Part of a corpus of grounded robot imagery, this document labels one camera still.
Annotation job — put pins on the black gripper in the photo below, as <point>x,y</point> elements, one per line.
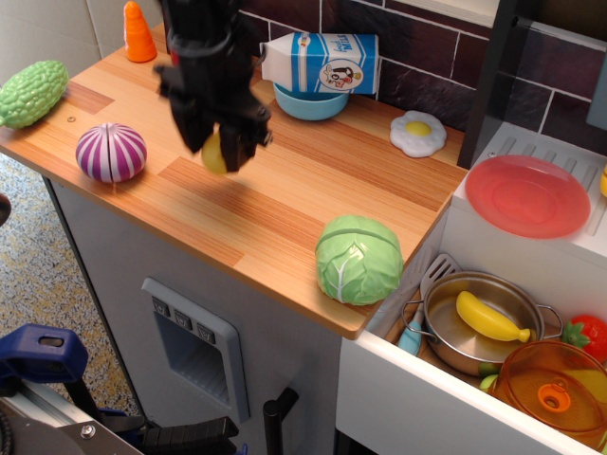
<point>205,90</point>

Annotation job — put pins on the yellow toy potato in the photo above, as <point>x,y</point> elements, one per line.
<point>212,156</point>

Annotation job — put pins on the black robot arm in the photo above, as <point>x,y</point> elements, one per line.
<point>205,27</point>

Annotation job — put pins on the red plastic plate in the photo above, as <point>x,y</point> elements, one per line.
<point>528,197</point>

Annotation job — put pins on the light blue bowl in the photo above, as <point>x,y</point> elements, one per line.
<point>310,106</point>

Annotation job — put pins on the purple striped toy onion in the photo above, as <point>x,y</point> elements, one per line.
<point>111,153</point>

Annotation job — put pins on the upright orange toy carrot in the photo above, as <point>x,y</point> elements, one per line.
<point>138,41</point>

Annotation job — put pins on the blue white milk carton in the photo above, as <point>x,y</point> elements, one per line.
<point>306,62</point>

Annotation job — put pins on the green toy cabbage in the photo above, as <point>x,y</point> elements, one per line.
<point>358,260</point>

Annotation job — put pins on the green toy bitter gourd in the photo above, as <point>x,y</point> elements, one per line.
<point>31,93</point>

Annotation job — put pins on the toy fried egg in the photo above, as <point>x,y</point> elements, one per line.
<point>418,134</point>

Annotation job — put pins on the grey ice dispenser panel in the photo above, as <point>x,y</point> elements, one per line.
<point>203,353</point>

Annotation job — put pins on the grey slotted spatula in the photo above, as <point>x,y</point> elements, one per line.
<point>442,266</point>

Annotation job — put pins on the blue clamp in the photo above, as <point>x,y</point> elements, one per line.
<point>42,354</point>

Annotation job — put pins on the black ribbed clamp grip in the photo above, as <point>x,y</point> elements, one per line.
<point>209,437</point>

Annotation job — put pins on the steel pot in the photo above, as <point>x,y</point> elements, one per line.
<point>459,346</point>

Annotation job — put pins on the yellow toy banana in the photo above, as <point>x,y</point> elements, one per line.
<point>487,321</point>

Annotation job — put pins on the green toy piece in sink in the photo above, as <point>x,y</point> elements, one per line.
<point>488,372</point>

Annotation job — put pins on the yellow toy at right edge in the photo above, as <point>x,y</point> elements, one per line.
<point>603,182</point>

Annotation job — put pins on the red toy strawberry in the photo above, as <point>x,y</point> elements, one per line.
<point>587,333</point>

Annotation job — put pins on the orange transparent lid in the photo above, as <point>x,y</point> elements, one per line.
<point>559,385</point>

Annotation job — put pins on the black door handle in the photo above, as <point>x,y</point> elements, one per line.
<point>274,413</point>

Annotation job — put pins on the light blue utensil handle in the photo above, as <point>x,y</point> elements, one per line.
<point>411,337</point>

